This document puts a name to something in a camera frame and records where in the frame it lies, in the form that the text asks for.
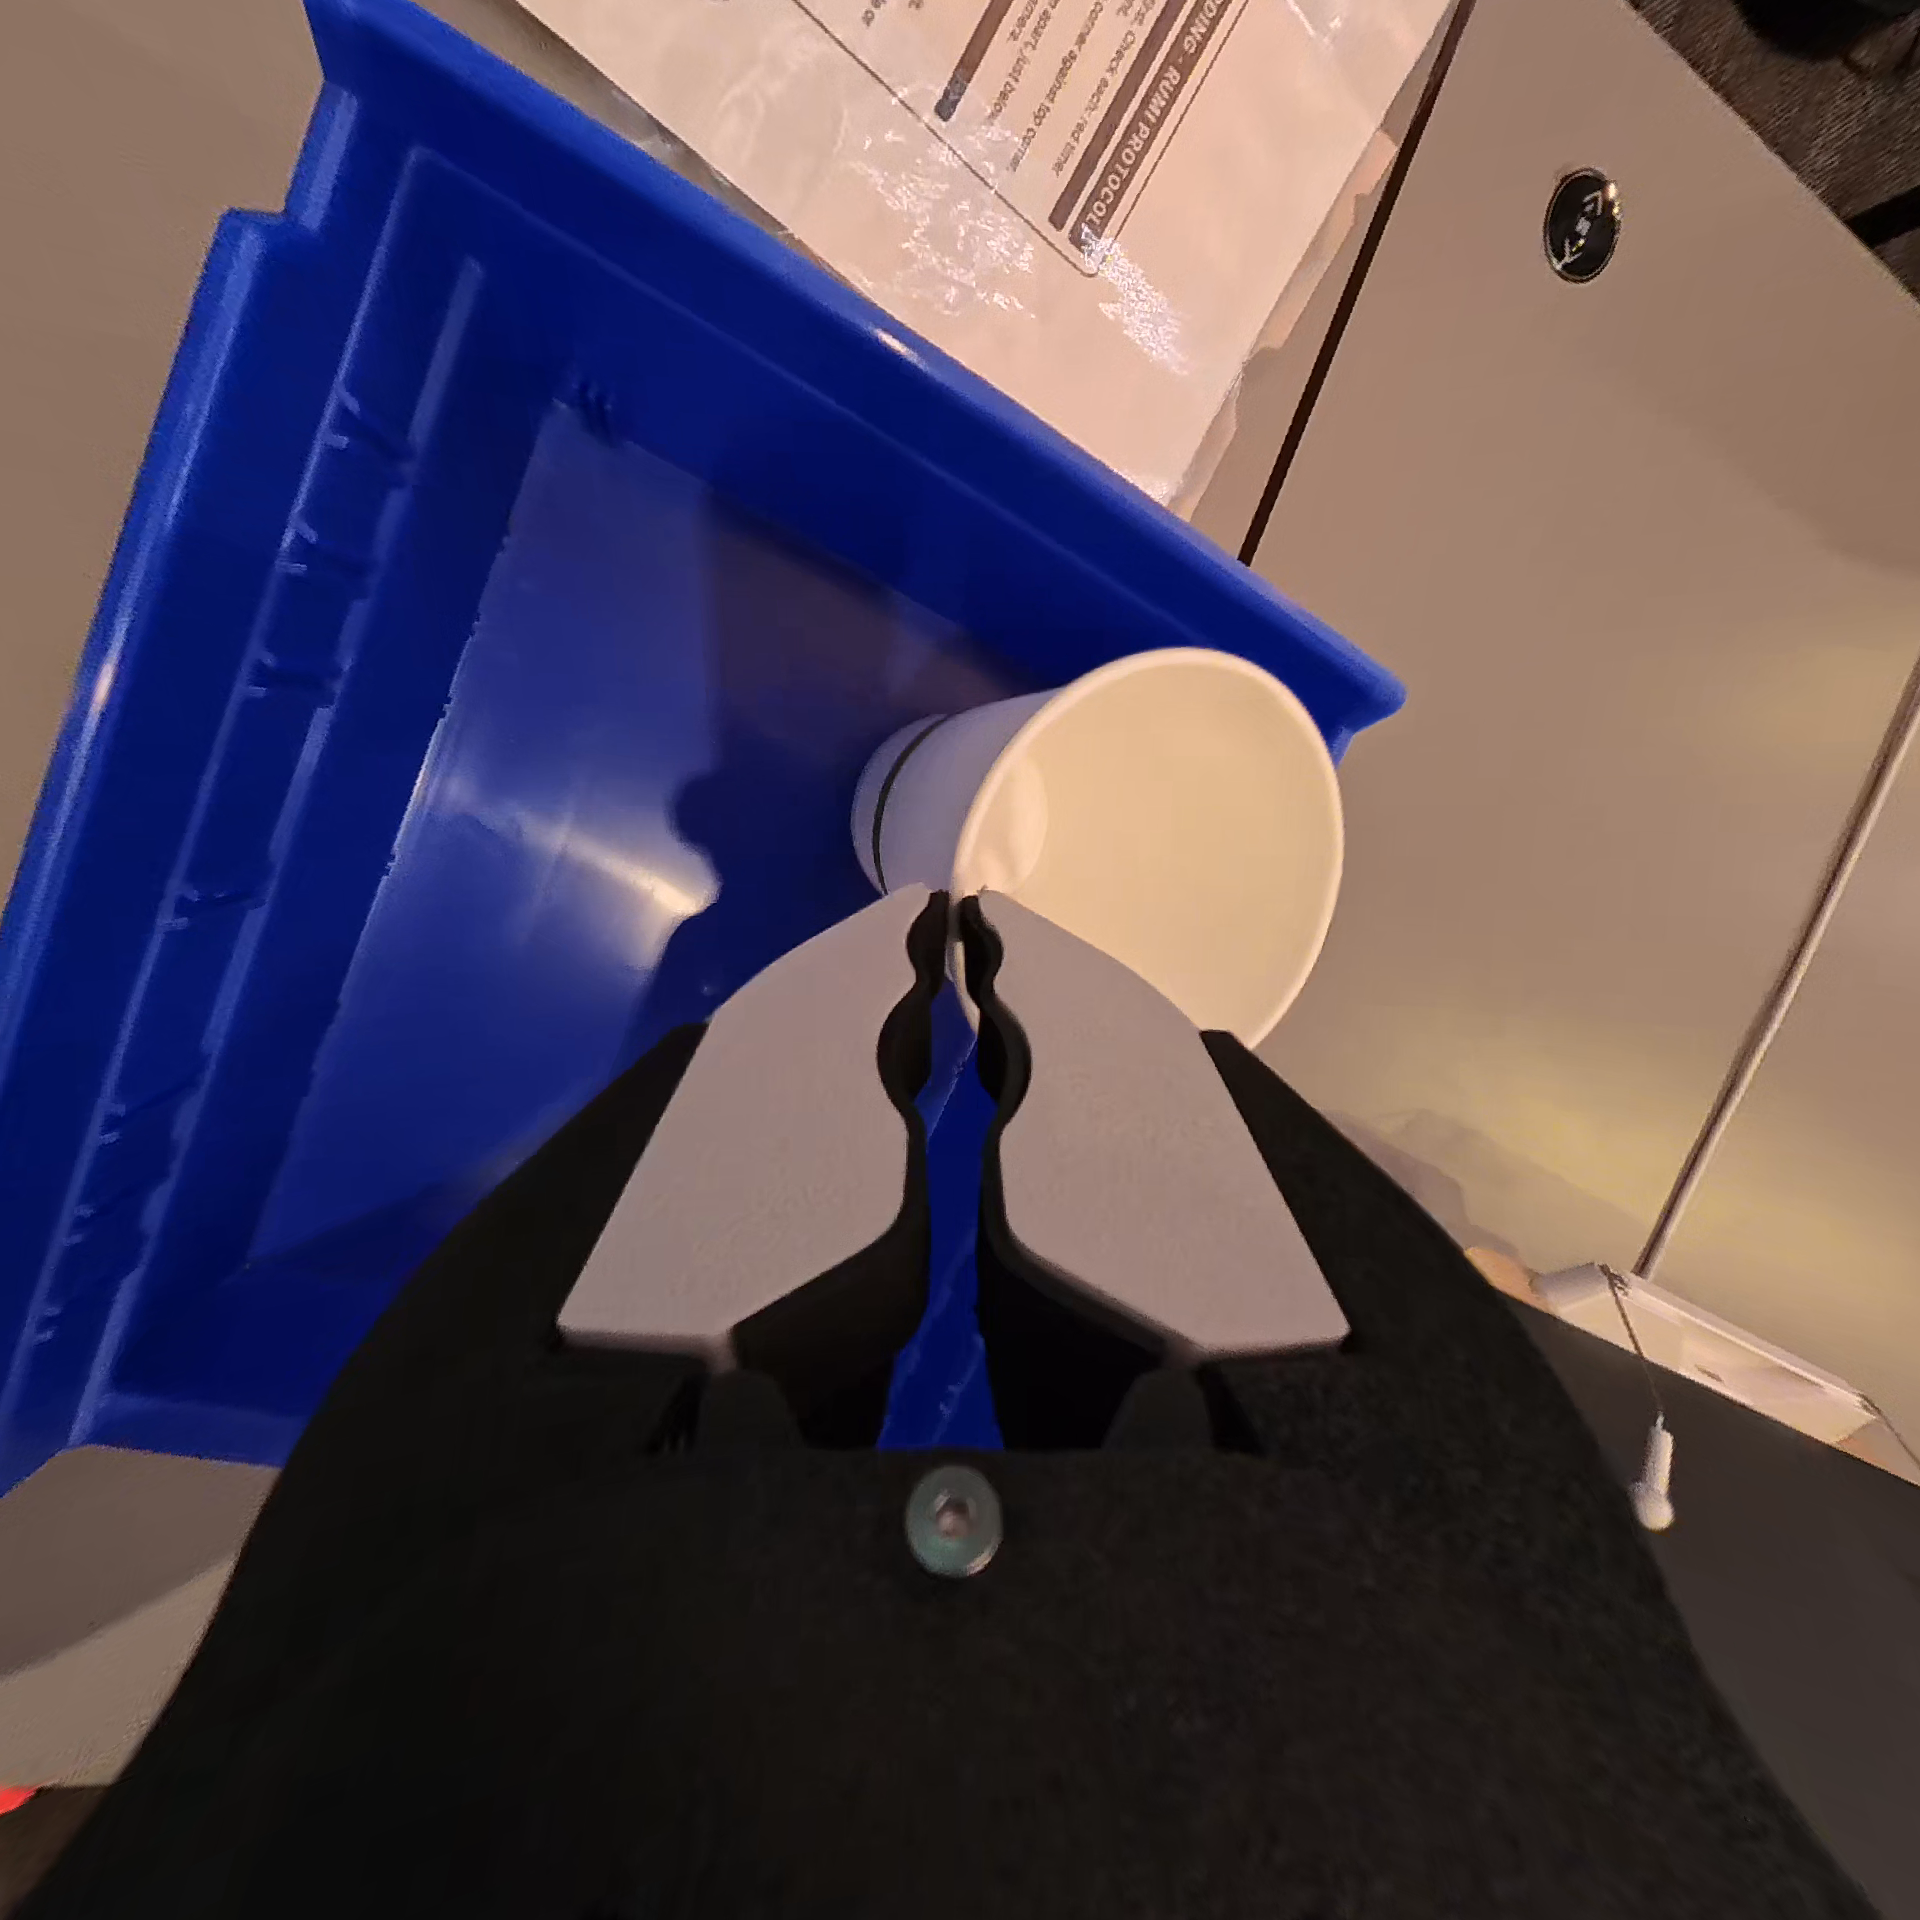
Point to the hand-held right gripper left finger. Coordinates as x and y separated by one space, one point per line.
751 1174

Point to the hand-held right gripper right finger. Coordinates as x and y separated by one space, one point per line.
1155 1188

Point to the white paper cup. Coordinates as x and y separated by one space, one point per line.
1169 825

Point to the blue plastic bin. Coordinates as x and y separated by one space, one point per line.
447 900

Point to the laminated paper sheet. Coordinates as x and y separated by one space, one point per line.
1050 225

